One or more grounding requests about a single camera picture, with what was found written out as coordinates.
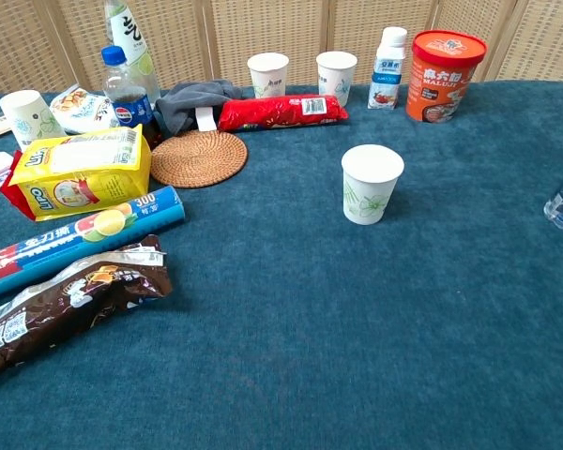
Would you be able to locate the white yogurt drink bottle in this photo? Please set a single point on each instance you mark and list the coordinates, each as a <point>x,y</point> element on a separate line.
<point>387,75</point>

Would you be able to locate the cola bottle blue cap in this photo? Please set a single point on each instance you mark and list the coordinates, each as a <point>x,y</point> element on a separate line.
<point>124,94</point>

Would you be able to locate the clear glass bottle black cap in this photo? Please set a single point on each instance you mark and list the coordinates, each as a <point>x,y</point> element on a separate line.
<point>133,42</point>

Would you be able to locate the white paper cup green flower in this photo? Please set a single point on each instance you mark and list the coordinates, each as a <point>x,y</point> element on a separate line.
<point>370,187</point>

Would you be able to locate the round woven rattan coaster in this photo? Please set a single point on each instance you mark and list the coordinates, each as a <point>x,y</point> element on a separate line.
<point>199,159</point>

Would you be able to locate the blue table mat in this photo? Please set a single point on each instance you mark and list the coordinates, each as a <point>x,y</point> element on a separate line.
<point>309,328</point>

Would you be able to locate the red biscuit packet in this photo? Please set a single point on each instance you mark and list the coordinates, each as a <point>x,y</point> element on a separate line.
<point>277,113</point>

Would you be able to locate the grey cloth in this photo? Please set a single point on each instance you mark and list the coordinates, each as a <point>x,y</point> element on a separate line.
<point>187,103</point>

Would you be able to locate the woven folding screen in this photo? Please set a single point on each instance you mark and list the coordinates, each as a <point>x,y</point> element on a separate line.
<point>263,28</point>

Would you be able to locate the yellow snack box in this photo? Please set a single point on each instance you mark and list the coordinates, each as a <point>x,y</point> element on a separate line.
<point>84,173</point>

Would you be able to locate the blue plastic food wrap box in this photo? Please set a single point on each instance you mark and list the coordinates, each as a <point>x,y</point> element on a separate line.
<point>75,239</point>

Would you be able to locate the orange instant noodle tub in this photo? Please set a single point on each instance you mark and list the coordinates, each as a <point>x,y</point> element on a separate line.
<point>443,79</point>

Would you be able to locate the brown chocolate snack packet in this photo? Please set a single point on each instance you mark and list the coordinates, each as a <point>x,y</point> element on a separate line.
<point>75,300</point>

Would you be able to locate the white snack bag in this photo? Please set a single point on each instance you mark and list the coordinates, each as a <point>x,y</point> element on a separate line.
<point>82,112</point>

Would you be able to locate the white paper cup lying tilted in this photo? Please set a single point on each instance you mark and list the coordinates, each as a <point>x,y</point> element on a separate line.
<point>28,117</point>

